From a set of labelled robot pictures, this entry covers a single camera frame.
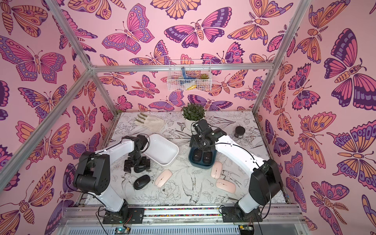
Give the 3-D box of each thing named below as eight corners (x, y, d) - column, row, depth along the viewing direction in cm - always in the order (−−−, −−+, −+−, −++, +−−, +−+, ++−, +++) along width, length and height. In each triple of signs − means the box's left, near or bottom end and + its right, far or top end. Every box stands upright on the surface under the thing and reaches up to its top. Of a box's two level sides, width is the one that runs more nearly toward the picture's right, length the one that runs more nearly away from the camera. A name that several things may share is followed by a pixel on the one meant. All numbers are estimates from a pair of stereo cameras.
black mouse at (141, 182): (136, 191, 84) (134, 189, 82) (133, 184, 86) (131, 183, 84) (152, 180, 88) (151, 178, 85) (148, 174, 90) (147, 172, 88)
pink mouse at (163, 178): (154, 184, 86) (153, 183, 84) (166, 168, 92) (165, 166, 91) (161, 189, 84) (161, 188, 82) (173, 172, 90) (172, 171, 89)
